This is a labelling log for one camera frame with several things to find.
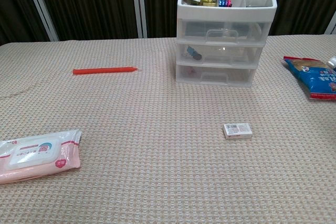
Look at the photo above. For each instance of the small white barcode box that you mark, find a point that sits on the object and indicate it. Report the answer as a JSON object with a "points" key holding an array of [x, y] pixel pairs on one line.
{"points": [[237, 130]]}

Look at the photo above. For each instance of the small clear plastic box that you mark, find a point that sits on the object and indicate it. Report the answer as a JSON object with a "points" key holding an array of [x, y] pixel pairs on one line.
{"points": [[236, 77]]}

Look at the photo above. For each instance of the white plastic drawer unit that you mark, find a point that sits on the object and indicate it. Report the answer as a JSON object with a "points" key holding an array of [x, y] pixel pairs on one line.
{"points": [[225, 14]]}

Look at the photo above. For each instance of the beige woven tablecloth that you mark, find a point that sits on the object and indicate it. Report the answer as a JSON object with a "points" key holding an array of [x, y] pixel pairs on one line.
{"points": [[157, 129]]}

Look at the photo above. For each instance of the black round disc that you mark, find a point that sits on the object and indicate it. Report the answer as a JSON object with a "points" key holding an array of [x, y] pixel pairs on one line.
{"points": [[197, 57]]}

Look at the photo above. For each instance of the blue binder clip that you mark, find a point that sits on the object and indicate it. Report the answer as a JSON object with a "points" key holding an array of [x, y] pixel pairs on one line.
{"points": [[189, 51]]}

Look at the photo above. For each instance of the red stick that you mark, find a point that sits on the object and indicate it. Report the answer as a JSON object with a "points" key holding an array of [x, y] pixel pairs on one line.
{"points": [[105, 71]]}

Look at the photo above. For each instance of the colourful clip stack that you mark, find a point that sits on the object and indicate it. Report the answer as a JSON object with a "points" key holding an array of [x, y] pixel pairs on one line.
{"points": [[225, 2]]}

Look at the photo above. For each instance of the pink wet wipes pack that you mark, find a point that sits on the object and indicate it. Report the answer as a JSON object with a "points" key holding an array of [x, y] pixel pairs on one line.
{"points": [[39, 155]]}

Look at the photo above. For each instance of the blue cookie snack bag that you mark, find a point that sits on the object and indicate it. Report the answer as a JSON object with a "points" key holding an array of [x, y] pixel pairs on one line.
{"points": [[312, 77]]}

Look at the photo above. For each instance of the white metal frame post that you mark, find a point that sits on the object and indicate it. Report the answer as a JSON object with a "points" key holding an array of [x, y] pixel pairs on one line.
{"points": [[331, 23], [39, 6], [138, 6]]}

